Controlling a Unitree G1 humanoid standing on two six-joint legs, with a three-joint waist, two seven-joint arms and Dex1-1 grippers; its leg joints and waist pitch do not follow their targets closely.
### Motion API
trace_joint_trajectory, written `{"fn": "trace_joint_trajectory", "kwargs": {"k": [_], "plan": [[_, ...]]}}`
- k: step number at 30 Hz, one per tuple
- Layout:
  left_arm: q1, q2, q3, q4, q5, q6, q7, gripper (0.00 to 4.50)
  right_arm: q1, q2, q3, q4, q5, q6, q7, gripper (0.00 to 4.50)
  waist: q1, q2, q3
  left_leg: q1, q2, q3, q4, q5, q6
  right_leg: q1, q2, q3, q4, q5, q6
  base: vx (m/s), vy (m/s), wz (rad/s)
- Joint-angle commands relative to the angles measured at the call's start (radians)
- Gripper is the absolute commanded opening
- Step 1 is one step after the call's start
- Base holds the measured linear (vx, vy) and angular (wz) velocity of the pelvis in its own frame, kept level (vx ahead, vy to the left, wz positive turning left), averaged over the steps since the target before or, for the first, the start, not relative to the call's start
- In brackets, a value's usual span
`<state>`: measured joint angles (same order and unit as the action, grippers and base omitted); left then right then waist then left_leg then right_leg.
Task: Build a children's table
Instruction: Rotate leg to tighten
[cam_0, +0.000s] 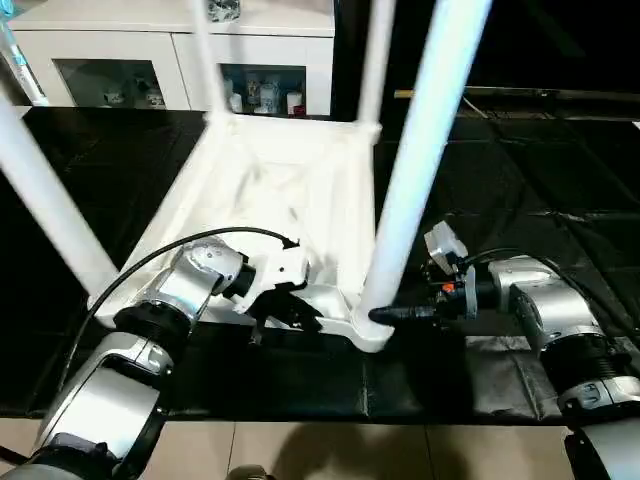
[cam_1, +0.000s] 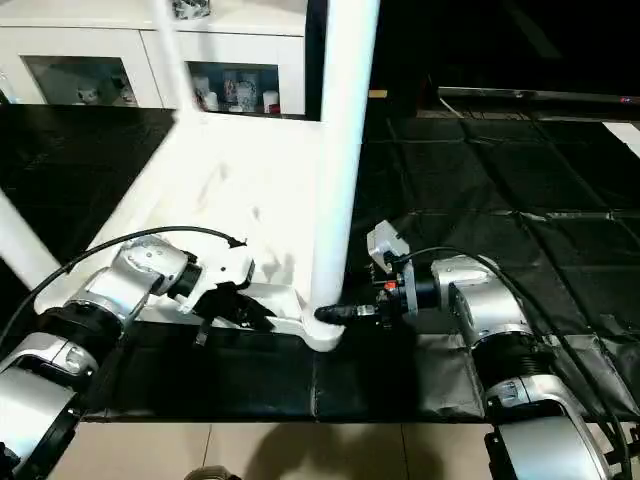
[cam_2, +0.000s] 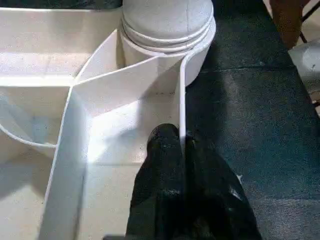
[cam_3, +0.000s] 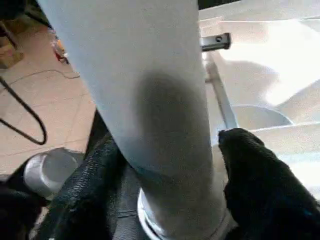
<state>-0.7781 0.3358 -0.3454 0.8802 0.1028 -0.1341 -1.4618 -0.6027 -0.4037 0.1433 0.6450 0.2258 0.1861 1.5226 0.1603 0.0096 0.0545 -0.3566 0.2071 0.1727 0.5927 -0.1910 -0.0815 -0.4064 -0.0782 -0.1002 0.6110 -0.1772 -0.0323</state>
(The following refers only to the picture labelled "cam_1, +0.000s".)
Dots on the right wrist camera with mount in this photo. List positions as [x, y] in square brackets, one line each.
[385, 245]

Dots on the small brown tag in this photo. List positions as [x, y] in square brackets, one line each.
[378, 93]

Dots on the dark object on cabinet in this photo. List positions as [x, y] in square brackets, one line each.
[192, 8]

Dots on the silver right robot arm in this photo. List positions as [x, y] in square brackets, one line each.
[500, 330]

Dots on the long black bar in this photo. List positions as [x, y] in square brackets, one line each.
[540, 95]

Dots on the white plastic table top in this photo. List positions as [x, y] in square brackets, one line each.
[220, 190]

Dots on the white plastic table leg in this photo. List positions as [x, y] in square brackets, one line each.
[345, 130]
[25, 245]
[175, 70]

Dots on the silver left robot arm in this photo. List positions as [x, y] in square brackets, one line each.
[100, 310]

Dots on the dark rounded object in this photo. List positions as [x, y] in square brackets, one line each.
[215, 473]

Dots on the black work mat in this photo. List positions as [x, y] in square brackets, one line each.
[480, 300]

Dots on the white glass-door cabinet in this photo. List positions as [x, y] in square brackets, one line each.
[100, 55]

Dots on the flat white board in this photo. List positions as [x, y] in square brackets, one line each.
[630, 135]

